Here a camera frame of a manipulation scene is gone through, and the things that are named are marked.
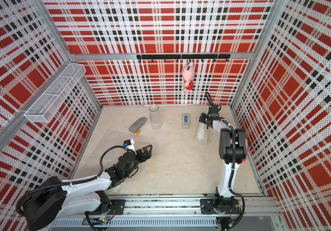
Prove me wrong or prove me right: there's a grey tape dispenser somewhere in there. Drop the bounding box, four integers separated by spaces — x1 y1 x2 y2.
182 114 190 129

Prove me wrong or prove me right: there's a bubble wrap sheet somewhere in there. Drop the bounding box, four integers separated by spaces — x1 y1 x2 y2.
73 129 147 195
195 122 208 144

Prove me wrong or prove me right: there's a clear glass vase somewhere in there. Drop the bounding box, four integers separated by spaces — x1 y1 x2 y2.
149 105 163 130

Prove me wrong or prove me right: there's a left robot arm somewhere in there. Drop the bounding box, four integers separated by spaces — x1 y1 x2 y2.
15 142 153 231

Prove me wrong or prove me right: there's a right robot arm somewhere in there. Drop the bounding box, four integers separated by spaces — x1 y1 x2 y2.
199 103 247 216

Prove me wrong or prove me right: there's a pink hanging plush toy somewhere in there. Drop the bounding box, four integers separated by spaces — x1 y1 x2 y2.
181 61 195 93

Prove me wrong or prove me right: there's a pink owl plush toy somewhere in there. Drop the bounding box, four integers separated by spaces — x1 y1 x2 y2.
227 138 249 164

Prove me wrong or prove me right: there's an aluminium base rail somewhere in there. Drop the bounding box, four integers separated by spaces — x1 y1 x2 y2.
47 194 285 231

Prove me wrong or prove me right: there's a black hook rail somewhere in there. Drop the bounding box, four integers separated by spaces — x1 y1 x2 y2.
136 54 231 61

